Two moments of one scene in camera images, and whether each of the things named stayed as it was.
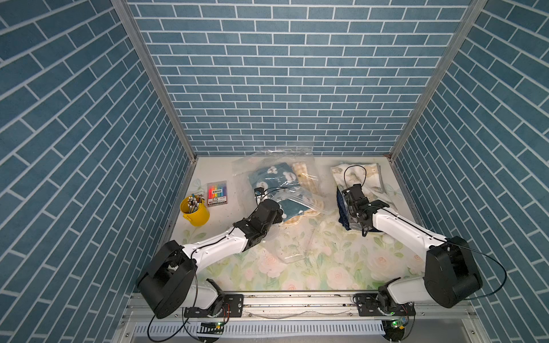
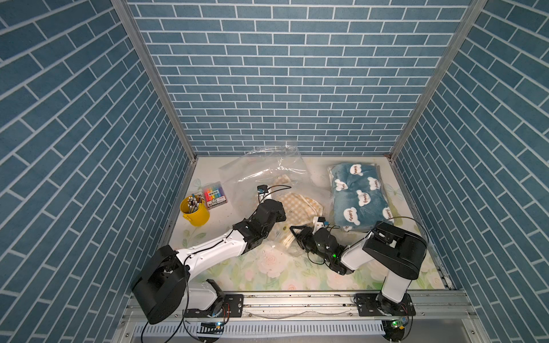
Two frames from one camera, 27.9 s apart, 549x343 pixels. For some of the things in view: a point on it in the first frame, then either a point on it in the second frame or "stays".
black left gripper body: [276, 219] stays
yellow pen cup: [199, 218] stays
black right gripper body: [352, 212] -> [311, 244]
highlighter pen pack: [216, 192] stays
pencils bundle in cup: [194, 201] stays
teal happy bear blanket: [277, 183] -> [359, 201]
